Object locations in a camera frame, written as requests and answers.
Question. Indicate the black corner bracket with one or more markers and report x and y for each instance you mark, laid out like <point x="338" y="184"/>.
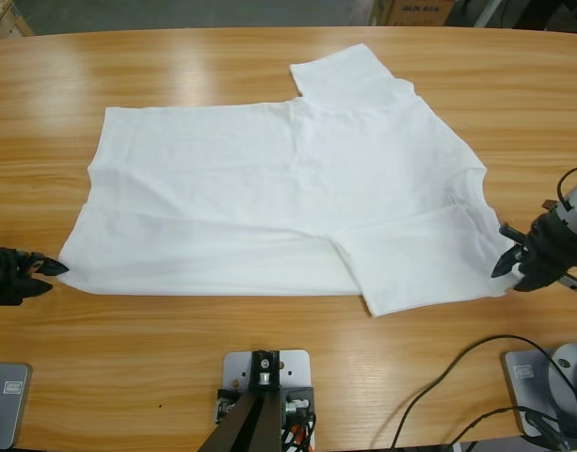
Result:
<point x="297" y="400"/>
<point x="224" y="400"/>

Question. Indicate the grey metal rack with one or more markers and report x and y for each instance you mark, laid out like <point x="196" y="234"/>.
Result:
<point x="476" y="11"/>

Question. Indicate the white Unitree t-shirt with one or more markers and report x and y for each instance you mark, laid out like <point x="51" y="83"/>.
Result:
<point x="269" y="188"/>

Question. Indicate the white AUX cardboard box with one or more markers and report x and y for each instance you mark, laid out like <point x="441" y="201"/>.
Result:
<point x="420" y="14"/>

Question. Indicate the dark brown camera post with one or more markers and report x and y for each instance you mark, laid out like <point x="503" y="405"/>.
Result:
<point x="241" y="424"/>

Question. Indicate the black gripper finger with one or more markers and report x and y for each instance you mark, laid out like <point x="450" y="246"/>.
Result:
<point x="34" y="287"/>
<point x="523" y="283"/>
<point x="508" y="263"/>
<point x="48" y="266"/>

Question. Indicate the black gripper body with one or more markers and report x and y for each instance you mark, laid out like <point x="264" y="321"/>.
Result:
<point x="549" y="256"/>
<point x="5" y="278"/>

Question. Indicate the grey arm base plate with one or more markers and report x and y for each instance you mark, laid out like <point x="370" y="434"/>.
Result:
<point x="10" y="405"/>
<point x="523" y="391"/>

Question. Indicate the white mount plate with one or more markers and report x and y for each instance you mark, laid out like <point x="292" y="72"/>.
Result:
<point x="234" y="365"/>

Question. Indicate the wooden crate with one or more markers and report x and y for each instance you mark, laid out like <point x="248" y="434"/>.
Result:
<point x="5" y="16"/>

